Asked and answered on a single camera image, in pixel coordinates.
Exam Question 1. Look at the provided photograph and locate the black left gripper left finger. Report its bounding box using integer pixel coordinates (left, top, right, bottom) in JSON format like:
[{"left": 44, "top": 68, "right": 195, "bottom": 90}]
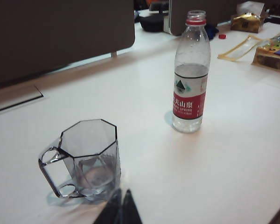
[{"left": 92, "top": 188, "right": 125, "bottom": 224}]

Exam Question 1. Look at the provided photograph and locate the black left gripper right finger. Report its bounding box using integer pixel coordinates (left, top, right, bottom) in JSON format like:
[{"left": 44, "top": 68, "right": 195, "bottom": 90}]
[{"left": 124, "top": 188, "right": 143, "bottom": 224}]

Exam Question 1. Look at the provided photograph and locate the clear mineral water bottle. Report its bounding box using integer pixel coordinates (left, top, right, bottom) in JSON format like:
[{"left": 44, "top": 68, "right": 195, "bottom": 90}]
[{"left": 172, "top": 10, "right": 211, "bottom": 134}]

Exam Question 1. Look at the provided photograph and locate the clear grey octagonal mug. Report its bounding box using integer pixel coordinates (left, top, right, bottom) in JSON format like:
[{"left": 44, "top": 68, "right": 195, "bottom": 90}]
[{"left": 38, "top": 119, "right": 121, "bottom": 203}]

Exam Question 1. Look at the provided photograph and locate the black oval case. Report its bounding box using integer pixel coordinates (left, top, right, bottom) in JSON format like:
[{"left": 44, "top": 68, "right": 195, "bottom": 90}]
[{"left": 139, "top": 13, "right": 166, "bottom": 33}]

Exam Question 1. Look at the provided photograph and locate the large brown desk partition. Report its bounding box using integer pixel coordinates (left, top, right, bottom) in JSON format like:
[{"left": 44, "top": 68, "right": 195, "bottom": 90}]
[{"left": 0, "top": 0, "right": 135, "bottom": 92}]

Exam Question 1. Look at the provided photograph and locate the clear pouch with yellow trim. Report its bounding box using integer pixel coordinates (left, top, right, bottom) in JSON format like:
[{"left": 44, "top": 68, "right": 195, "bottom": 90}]
[{"left": 217, "top": 35, "right": 272, "bottom": 62}]

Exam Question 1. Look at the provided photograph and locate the blue cloth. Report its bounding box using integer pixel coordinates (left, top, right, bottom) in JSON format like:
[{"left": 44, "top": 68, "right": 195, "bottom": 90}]
[{"left": 204, "top": 22, "right": 220, "bottom": 41}]

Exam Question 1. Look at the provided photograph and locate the gold box with colourful print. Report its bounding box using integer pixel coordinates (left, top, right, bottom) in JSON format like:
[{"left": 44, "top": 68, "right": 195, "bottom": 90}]
[{"left": 252, "top": 33, "right": 280, "bottom": 75}]

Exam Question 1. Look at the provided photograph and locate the brown partition with white edge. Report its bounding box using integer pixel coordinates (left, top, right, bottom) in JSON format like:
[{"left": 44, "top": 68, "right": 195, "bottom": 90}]
[{"left": 168, "top": 0, "right": 239, "bottom": 37}]

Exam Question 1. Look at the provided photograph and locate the gold foil packet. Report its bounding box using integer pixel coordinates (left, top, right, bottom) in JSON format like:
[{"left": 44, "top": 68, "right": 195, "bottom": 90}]
[{"left": 230, "top": 12, "right": 265, "bottom": 34}]

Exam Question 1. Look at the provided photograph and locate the desk cable flap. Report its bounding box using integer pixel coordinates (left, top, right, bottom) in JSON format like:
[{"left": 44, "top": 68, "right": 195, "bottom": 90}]
[{"left": 0, "top": 84, "right": 46, "bottom": 114}]

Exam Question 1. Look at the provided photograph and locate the black bag with white strap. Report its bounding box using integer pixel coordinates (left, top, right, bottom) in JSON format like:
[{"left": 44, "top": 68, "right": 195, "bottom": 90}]
[{"left": 148, "top": 0, "right": 170, "bottom": 13}]

